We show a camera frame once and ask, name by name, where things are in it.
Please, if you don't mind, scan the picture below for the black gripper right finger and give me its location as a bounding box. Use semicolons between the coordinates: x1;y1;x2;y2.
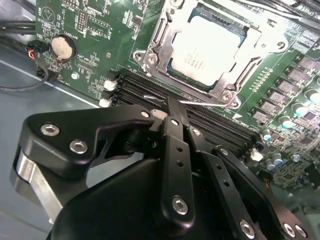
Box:
181;106;311;240

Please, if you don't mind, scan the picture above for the silver CPU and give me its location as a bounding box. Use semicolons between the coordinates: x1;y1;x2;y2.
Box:
168;6;252;87

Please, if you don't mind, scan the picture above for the thin metal locking lever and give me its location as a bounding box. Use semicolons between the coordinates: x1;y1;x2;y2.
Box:
142;94;228;108

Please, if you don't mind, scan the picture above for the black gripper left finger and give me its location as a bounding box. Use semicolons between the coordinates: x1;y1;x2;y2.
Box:
9;96;197;233

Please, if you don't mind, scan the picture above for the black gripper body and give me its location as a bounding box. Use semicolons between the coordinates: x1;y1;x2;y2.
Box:
48;158;241;240

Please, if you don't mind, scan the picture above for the metal socket cover frame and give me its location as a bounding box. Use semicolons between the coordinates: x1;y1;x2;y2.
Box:
146;0;291;103

